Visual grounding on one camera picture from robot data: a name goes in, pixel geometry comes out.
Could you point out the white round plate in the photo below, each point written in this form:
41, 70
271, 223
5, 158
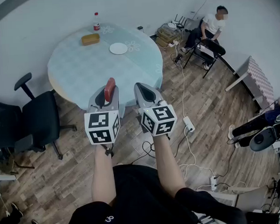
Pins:
118, 48

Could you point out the small black box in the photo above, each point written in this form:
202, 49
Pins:
140, 28

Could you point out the yellow rectangular food container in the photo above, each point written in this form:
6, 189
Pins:
90, 39

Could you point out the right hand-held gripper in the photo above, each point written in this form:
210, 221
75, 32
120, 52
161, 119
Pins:
159, 120

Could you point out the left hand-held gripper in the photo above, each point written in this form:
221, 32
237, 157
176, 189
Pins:
101, 127

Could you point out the light blue flowered tablecloth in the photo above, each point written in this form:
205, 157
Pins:
93, 69

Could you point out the olive storage crate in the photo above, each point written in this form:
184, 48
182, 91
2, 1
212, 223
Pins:
165, 35

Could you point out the person's left forearm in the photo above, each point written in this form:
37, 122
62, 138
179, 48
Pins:
102, 176

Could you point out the person's right forearm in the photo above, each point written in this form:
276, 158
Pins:
167, 166

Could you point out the white table with checkered top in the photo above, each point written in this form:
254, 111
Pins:
260, 79

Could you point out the white power strip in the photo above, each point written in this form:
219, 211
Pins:
213, 183
172, 44
188, 124

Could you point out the clear bottle with red label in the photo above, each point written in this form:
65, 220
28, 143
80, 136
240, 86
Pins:
96, 26

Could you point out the black folding chair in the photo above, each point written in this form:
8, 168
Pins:
215, 47

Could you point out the round wooden table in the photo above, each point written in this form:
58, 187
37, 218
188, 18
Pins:
56, 89

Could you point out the white router with black antennas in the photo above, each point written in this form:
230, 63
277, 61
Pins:
178, 24

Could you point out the red piece of meat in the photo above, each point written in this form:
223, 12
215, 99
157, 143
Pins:
110, 89

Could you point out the person's white striped shoe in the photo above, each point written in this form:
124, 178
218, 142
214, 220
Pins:
206, 220

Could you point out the white flat panel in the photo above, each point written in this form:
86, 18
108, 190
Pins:
247, 197

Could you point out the white shelf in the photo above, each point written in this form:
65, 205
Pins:
4, 178

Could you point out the person's black shirt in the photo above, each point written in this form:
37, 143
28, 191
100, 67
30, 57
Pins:
139, 198

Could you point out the black round device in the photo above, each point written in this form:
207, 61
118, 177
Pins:
260, 139

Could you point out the black office chair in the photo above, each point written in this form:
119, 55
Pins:
39, 119

